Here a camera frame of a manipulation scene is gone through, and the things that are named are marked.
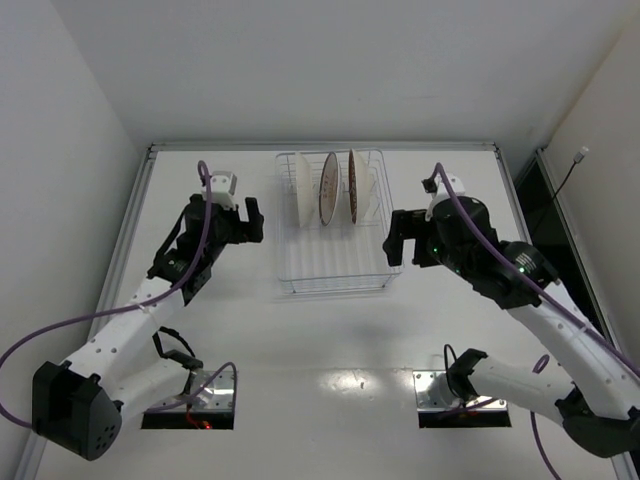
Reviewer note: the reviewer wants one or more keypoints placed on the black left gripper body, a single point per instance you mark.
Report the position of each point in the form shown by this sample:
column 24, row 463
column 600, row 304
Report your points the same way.
column 239, row 226

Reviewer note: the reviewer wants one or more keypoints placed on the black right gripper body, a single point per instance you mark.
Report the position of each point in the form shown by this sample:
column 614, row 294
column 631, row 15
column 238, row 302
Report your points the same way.
column 413, row 235

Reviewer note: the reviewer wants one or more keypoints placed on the floral brown-rim plate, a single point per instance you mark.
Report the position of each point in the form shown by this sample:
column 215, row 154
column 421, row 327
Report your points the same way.
column 360, row 185
column 304, row 190

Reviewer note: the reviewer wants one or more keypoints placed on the glass plate orange sunburst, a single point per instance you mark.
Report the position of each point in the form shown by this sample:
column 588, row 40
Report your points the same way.
column 329, row 189

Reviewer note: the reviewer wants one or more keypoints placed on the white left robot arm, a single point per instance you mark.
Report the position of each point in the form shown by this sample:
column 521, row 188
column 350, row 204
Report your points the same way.
column 82, row 403

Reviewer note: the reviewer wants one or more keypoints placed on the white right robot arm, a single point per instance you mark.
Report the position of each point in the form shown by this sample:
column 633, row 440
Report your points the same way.
column 584, row 389

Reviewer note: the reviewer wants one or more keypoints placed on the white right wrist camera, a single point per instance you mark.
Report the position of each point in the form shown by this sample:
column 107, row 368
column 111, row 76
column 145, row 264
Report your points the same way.
column 439, row 187

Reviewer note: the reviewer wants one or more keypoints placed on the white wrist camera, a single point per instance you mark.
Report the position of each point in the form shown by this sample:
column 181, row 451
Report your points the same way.
column 439, row 187
column 223, row 186

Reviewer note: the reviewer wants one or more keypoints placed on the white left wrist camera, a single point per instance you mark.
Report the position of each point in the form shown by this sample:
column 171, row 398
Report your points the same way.
column 223, row 186

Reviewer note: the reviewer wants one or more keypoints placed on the white wire dish rack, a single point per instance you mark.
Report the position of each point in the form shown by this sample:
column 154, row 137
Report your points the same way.
column 341, row 257

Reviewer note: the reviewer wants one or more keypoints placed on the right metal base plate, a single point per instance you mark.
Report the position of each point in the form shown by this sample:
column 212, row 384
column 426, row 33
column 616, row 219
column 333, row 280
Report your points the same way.
column 432, row 395

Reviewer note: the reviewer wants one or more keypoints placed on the metal base plate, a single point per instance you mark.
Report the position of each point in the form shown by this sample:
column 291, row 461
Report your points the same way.
column 216, row 397
column 432, row 395

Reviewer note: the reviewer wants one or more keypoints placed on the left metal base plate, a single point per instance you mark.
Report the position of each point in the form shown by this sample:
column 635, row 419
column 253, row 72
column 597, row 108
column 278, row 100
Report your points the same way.
column 216, row 397

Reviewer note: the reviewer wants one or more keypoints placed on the black wall cable white plug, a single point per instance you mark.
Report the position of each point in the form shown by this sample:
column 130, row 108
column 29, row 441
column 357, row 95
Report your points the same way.
column 576, row 160

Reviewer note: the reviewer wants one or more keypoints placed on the aluminium frame rail right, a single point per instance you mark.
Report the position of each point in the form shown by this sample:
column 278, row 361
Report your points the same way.
column 600, row 202

